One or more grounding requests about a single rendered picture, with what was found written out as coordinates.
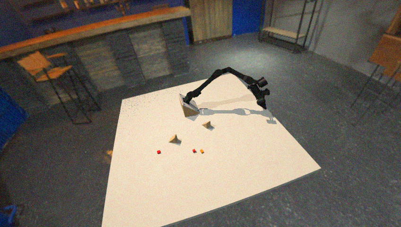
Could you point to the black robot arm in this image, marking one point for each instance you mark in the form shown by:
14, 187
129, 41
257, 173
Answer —
247, 79

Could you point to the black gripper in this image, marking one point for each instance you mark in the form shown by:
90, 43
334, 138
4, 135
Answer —
260, 99

